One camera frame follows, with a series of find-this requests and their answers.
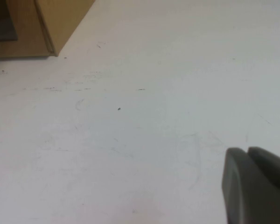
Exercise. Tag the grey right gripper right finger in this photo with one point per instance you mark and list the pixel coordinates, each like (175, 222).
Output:
(273, 163)

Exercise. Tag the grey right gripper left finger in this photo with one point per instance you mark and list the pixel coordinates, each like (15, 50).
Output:
(245, 193)

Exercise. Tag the brown cardboard shoe box shell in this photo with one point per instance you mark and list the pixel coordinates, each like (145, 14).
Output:
(65, 21)

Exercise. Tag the cardboard drawer with window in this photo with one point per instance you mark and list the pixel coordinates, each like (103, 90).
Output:
(25, 44)

